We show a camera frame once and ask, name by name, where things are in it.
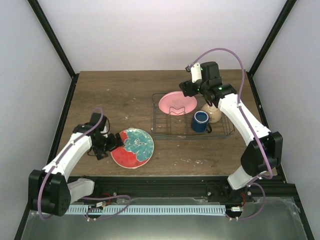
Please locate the black wire dish rack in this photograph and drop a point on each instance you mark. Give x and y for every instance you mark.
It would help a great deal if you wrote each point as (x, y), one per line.
(174, 116)

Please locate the black aluminium frame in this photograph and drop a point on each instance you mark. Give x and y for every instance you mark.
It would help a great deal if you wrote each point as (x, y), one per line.
(153, 186)

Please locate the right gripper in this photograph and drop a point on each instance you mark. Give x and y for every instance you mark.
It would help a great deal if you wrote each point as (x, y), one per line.
(186, 88)

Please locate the cream ceramic bowl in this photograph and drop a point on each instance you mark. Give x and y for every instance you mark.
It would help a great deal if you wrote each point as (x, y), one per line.
(213, 112)

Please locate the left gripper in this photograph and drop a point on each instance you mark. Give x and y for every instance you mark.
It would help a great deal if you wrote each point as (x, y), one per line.
(114, 144)

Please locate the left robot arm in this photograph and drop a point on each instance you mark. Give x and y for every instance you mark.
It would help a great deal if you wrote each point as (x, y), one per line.
(49, 192)

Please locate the light blue slotted cable duct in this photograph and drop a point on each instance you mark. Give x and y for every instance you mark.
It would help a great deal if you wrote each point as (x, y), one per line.
(154, 210)

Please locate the blue ceramic mug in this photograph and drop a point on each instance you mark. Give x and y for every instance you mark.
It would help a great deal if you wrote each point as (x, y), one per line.
(200, 122)

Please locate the pink plastic plate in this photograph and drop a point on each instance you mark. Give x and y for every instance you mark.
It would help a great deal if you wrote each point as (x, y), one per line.
(176, 104)

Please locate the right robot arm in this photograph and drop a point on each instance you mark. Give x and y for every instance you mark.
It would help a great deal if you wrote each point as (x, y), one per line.
(263, 148)

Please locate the red floral plate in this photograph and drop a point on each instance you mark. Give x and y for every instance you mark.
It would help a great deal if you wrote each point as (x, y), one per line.
(138, 148)

